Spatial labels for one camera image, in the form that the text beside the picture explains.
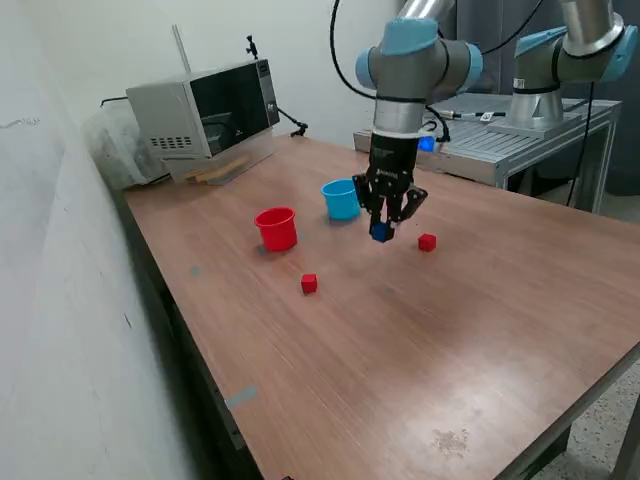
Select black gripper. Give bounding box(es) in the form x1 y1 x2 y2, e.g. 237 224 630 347
351 132 430 235

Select aluminium robot base platform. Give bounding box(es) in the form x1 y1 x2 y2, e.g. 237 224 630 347
353 92 624 215

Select blue plastic cup bin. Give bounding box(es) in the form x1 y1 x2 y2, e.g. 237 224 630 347
320 178 362 222

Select red plastic cup bin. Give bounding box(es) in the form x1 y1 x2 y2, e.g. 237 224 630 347
253 206 299 253

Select clear acrylic stand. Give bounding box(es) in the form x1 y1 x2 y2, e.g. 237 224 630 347
162 134 276 187

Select light wooden strip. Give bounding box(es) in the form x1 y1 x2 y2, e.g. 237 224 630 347
185 155 251 180
195 167 236 184

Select silver microwave oven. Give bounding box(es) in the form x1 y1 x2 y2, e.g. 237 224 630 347
124 58 281 162

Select long grey tape strip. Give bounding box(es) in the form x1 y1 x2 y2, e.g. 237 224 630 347
224 384 260 411

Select white rod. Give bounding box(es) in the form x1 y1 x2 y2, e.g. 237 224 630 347
171 23 193 74

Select clear plastic storage box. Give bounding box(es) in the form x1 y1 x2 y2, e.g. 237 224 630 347
82 97 171 191

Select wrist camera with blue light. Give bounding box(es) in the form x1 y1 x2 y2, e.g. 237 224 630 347
417 122 451 156

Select black power cable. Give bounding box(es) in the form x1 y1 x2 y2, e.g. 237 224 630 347
567 82 597 207

